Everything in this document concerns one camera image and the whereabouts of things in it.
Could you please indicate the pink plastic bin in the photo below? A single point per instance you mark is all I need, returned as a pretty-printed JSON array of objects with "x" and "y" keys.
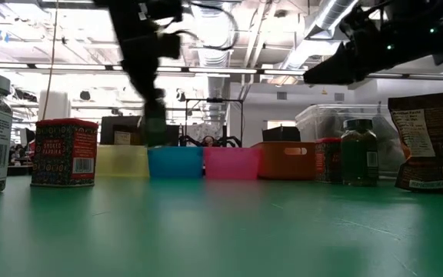
[{"x": 231, "y": 164}]

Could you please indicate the black background robot arm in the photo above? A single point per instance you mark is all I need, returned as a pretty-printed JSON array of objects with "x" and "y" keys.
[{"x": 190, "y": 141}]

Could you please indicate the black case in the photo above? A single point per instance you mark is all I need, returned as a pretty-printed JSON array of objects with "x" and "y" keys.
[{"x": 281, "y": 134}]

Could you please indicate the clear plastic storage box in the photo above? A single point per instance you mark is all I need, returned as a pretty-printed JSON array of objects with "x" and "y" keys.
[{"x": 321, "y": 119}]

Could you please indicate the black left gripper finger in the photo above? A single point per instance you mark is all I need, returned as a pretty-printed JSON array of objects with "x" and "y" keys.
[{"x": 155, "y": 119}]

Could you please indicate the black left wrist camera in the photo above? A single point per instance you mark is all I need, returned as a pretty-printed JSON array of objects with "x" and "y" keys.
[{"x": 170, "y": 46}]

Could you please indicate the person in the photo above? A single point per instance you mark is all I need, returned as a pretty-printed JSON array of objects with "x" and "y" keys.
[{"x": 208, "y": 141}]

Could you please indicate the silver ribbed ventilation duct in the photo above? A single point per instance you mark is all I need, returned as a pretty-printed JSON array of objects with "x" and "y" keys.
[{"x": 214, "y": 38}]

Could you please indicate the blue plastic bin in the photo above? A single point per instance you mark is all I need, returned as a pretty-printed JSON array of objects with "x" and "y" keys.
[{"x": 175, "y": 163}]

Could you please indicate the smoked paprika tin red lid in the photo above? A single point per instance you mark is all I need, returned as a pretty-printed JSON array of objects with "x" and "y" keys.
[{"x": 62, "y": 154}]

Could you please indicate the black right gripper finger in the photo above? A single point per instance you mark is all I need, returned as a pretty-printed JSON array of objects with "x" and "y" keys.
[{"x": 331, "y": 69}]

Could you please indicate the long ceiling light bar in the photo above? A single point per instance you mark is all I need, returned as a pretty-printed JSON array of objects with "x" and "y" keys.
[{"x": 225, "y": 70}]

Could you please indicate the white column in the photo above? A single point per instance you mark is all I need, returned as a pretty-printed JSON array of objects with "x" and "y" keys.
[{"x": 54, "y": 105}]

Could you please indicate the green herb jar black lid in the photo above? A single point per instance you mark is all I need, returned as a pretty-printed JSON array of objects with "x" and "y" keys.
[{"x": 358, "y": 157}]

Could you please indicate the yellow plastic bin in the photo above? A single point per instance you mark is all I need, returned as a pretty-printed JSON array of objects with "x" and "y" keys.
[{"x": 122, "y": 161}]

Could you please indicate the black box with label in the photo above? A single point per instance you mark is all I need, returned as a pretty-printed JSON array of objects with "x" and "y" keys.
[{"x": 108, "y": 131}]

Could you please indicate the orange plastic bin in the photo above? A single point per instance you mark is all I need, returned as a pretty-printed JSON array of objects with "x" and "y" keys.
[{"x": 287, "y": 163}]

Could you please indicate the brown spice pouch white label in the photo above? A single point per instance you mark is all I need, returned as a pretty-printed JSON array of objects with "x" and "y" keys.
[{"x": 429, "y": 146}]

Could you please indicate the red patterned spice tin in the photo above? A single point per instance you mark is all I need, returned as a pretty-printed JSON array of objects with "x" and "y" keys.
[{"x": 327, "y": 161}]

